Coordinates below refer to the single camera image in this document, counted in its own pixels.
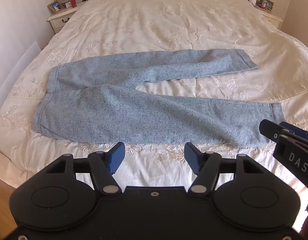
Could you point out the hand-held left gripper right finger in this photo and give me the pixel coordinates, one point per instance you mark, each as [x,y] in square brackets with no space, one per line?
[192,158]

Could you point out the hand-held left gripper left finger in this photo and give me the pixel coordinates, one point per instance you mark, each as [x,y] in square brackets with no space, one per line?
[116,158]

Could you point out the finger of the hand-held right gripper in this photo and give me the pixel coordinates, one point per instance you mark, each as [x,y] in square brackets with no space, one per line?
[299,132]
[293,155]

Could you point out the grey speckled pants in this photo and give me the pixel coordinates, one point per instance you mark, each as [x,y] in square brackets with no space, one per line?
[144,110]

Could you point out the white nightstand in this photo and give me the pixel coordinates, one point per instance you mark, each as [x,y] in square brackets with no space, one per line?
[59,21]
[271,17]

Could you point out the white box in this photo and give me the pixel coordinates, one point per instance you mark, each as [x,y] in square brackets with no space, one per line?
[253,0]

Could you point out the red bottle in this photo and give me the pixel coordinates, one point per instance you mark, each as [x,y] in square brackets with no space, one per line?
[72,1]

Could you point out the wooden photo frame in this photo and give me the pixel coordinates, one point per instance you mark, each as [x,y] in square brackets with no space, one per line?
[55,7]
[266,3]

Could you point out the clear photo frame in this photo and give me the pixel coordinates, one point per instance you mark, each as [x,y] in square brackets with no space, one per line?
[65,2]

